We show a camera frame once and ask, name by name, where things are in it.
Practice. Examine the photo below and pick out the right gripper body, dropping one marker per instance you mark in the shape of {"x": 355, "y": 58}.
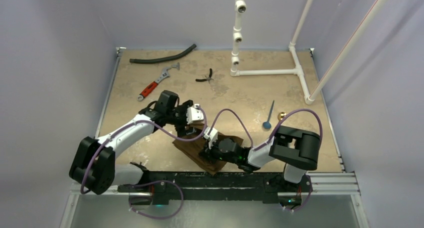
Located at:
{"x": 209, "y": 152}

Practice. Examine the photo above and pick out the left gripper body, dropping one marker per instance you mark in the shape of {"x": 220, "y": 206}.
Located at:
{"x": 179, "y": 120}

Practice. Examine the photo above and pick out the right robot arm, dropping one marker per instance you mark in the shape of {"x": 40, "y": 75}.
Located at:
{"x": 297, "y": 148}

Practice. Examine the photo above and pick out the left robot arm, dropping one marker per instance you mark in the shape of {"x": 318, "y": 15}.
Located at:
{"x": 94, "y": 165}

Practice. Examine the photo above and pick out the blue spoon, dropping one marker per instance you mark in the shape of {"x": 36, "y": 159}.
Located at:
{"x": 266, "y": 124}

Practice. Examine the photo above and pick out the black pliers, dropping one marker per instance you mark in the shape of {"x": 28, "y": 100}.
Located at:
{"x": 207, "y": 78}

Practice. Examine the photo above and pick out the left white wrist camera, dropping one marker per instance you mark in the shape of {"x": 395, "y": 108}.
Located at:
{"x": 194, "y": 114}

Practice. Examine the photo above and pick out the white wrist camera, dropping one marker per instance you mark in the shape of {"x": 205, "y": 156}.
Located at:
{"x": 210, "y": 135}
{"x": 194, "y": 114}

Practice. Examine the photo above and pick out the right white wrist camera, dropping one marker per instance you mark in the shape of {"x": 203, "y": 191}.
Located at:
{"x": 210, "y": 135}

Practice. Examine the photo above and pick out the red handled adjustable wrench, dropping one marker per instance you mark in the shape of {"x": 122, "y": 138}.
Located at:
{"x": 164, "y": 74}

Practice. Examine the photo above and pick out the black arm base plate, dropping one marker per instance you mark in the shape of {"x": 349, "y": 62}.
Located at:
{"x": 266, "y": 187}

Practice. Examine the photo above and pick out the aluminium frame rail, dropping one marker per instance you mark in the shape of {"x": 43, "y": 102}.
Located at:
{"x": 245, "y": 94}

